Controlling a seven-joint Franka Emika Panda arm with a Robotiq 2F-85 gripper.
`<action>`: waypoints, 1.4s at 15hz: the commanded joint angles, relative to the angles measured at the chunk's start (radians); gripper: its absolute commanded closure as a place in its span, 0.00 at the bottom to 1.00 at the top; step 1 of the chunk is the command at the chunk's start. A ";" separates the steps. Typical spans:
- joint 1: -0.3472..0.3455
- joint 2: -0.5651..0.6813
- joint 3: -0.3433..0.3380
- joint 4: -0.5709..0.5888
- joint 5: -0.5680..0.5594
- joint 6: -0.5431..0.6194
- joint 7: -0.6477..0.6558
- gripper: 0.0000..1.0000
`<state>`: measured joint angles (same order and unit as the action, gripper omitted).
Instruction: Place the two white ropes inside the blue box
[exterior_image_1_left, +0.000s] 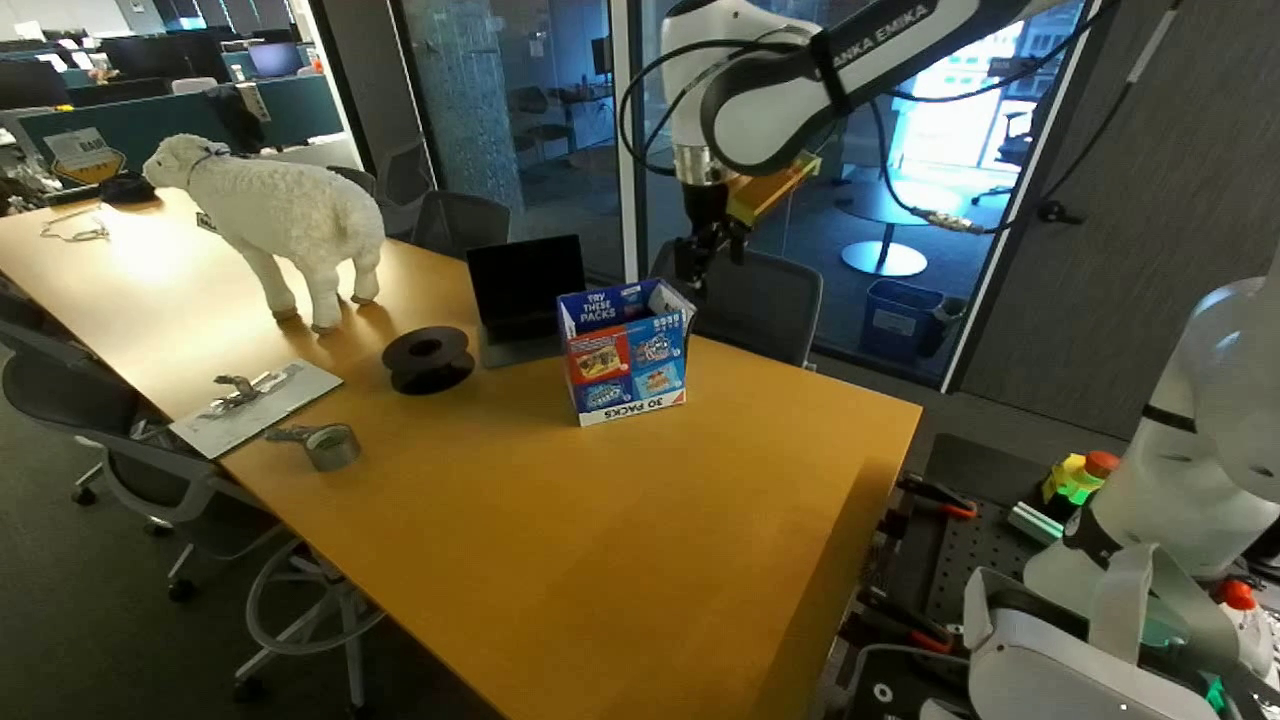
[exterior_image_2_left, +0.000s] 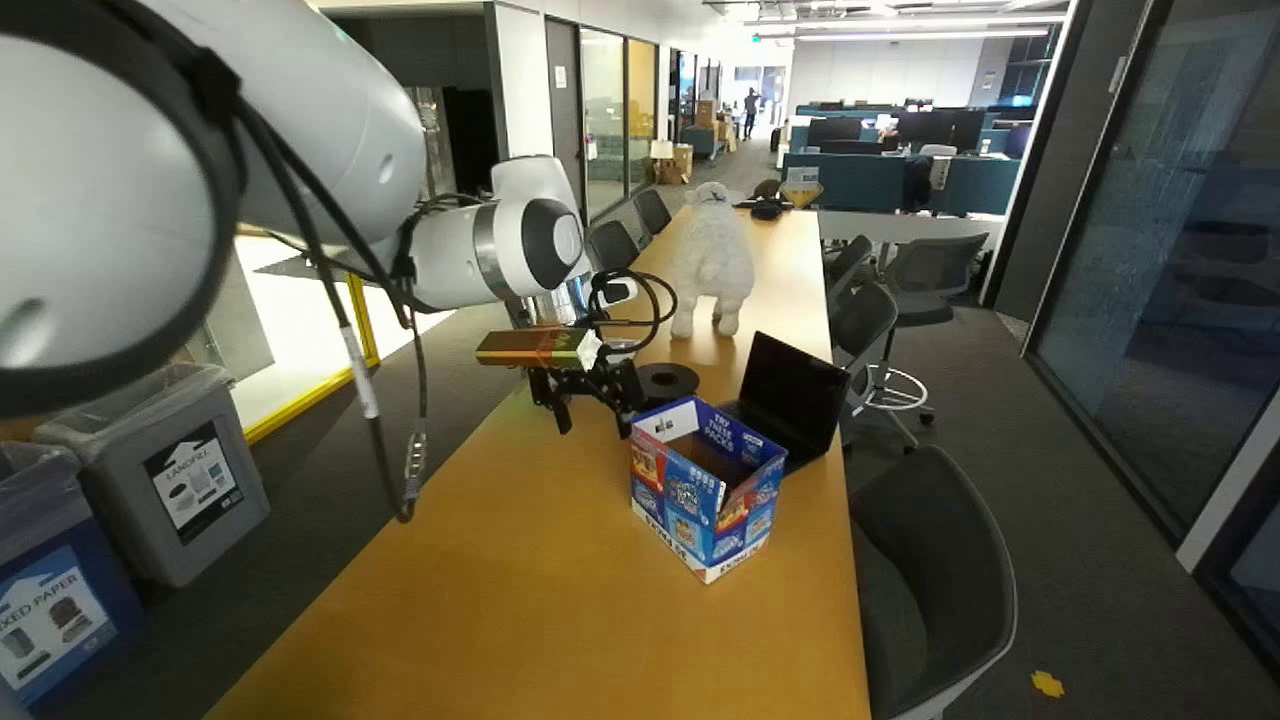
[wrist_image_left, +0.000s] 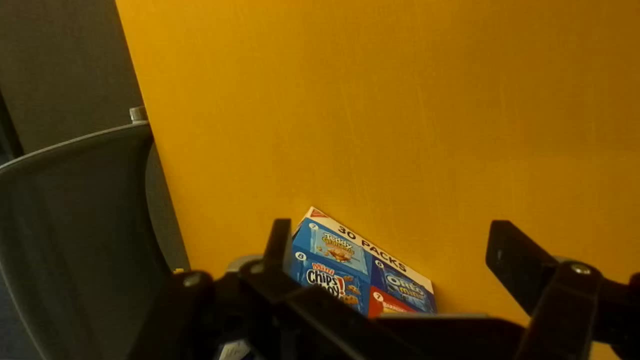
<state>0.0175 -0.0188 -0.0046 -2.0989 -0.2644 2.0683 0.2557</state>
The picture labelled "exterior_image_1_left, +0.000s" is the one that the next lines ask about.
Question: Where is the clipboard with paper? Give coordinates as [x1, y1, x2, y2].
[165, 359, 349, 462]

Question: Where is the blue printed cardboard box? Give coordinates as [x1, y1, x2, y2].
[558, 274, 699, 432]

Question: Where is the white ring base stool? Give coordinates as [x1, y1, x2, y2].
[224, 530, 393, 712]

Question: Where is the white sheep figure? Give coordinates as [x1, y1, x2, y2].
[136, 126, 393, 334]

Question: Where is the large grey office chair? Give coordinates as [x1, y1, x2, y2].
[651, 235, 830, 372]

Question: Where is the blue bin behind glass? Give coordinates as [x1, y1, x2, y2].
[857, 274, 970, 369]

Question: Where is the black filament spool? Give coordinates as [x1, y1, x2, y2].
[380, 322, 481, 401]

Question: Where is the black perforated mounting board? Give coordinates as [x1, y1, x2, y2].
[825, 432, 1118, 720]

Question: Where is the yellowish box with paper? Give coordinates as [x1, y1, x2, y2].
[35, 122, 133, 187]

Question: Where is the green yellow red button box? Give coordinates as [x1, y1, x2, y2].
[1004, 449, 1125, 543]

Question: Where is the red handled tool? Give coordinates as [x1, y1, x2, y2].
[897, 475, 984, 526]

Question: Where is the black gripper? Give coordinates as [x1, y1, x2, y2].
[668, 175, 758, 292]

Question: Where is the teal desk partition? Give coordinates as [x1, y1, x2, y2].
[0, 72, 353, 175]

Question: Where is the dark office chair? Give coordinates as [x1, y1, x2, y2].
[0, 317, 292, 602]

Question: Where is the white curved device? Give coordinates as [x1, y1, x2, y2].
[959, 535, 1260, 720]

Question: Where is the black object on table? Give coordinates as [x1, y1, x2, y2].
[98, 172, 159, 206]

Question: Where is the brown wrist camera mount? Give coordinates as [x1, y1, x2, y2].
[727, 153, 825, 229]

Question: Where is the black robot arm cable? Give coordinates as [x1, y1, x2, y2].
[616, 0, 1192, 238]

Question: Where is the black laptop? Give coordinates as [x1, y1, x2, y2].
[465, 232, 593, 372]

